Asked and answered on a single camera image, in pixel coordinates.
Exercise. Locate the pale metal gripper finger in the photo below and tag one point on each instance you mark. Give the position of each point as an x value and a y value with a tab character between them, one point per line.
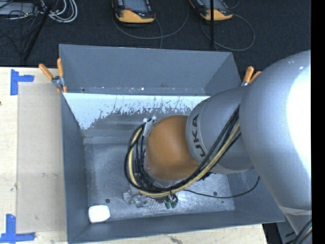
140	202
130	194

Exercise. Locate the white rounded block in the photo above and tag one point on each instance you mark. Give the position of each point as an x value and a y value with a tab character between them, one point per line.
99	213

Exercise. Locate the grey metal bin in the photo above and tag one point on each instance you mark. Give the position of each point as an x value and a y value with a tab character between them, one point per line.
106	166

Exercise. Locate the brown cardboard board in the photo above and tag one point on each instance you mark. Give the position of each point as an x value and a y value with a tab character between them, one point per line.
40	149

